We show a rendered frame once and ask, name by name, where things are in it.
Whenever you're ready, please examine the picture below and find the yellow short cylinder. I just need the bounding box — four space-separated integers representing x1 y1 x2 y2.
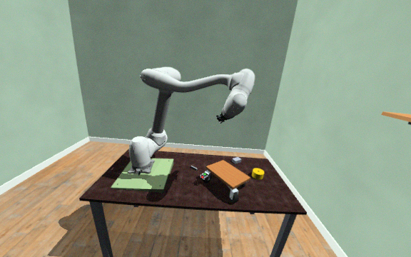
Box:
252 168 264 180

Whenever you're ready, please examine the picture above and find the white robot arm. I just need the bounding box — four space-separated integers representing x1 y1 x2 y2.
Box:
128 67 255 176

